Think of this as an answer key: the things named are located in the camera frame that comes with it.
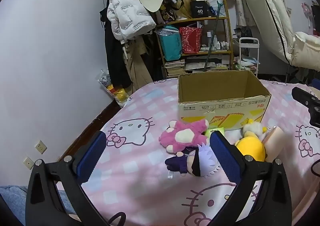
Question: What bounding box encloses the dark patterned tote bag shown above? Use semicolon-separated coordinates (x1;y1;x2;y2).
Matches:
160;0;181;23

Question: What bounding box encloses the row of small bottles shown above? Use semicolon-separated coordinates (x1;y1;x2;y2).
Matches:
206;31;230;52

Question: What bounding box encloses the beige hanging coat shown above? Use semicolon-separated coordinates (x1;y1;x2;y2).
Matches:
122;33;153;91

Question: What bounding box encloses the brown bag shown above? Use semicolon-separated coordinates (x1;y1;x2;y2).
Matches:
175;0;195;20

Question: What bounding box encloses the pink cat printed bedsheet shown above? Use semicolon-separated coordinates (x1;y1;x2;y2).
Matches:
56;76;320;226

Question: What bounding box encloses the blue fleece cloth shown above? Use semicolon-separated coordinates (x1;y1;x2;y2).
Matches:
0;185;75;226

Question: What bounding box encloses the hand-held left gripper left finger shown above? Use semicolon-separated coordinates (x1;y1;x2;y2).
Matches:
25;130;108;226

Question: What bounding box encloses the black box white label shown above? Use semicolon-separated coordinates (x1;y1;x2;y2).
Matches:
190;0;209;19

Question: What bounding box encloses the white wall socket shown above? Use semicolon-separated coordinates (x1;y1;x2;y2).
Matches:
34;140;47;154
23;157;35;170

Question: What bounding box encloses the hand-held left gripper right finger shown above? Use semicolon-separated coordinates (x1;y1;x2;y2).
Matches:
207;131;293;226

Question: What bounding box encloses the stack of books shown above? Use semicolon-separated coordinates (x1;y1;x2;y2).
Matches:
164;59;186;79

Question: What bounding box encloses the purple plush doll white hair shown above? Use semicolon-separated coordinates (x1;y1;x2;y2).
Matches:
164;142;222;178

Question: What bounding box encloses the white trolley cart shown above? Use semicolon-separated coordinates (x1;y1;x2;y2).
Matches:
232;37;260;77

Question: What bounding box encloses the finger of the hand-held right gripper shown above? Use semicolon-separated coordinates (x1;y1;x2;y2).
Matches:
292;87;316;107

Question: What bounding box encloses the wooden shelf rack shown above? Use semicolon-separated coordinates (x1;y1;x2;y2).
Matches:
155;0;234;80

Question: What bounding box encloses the green pole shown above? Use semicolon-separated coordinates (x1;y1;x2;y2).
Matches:
202;1;223;73

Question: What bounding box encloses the plastic bag with toys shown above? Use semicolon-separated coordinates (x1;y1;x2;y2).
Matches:
97;69;131;108

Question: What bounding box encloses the white folded mattress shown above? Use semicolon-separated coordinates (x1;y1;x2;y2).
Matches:
239;0;297;66

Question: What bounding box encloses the teal bag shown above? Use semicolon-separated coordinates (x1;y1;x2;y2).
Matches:
155;27;183;62

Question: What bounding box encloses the pink desk fan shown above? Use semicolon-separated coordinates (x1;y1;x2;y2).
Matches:
301;2;315;28

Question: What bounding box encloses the white puffer jacket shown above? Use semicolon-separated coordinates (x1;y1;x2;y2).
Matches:
107;0;157;41

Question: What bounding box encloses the cardboard box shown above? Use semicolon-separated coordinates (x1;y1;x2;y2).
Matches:
177;70;272;131

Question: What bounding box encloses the cream puffy bedding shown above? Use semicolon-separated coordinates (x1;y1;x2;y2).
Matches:
291;31;320;72

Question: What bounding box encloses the red patterned bag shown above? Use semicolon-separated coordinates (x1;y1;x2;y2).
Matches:
179;26;203;54

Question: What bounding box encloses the pink white plush toy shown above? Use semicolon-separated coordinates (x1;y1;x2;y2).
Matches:
159;119;210;153

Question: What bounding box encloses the green tissue packet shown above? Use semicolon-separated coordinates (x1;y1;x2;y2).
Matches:
205;127;225;139

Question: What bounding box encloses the pile of magazines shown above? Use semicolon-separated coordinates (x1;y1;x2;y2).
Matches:
184;55;229;72

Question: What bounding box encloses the yellow plush toy white pompom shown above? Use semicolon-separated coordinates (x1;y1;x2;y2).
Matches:
234;121;267;163

